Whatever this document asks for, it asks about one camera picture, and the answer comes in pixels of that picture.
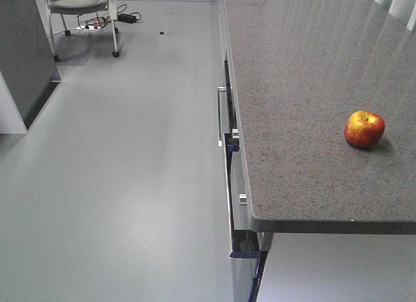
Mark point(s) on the red yellow apple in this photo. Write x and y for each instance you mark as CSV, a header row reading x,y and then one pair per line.
x,y
364,129

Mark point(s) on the black built-in oven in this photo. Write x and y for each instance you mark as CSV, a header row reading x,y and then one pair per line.
x,y
228,111

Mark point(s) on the black built-in appliance with knobs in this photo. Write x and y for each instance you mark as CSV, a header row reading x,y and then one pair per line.
x,y
244,242

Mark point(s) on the grey counter cabinet run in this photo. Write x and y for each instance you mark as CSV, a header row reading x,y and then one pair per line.
x,y
246,273

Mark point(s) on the black power adapter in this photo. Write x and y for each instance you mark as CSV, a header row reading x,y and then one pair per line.
x,y
130,18

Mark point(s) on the white office chair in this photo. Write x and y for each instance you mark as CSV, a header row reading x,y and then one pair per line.
x,y
80,7

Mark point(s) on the grey kitchen island cabinet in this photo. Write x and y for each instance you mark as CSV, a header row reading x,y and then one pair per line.
x,y
28,71

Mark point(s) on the silver oven handle bar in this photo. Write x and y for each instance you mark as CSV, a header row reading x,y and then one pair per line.
x,y
221,90

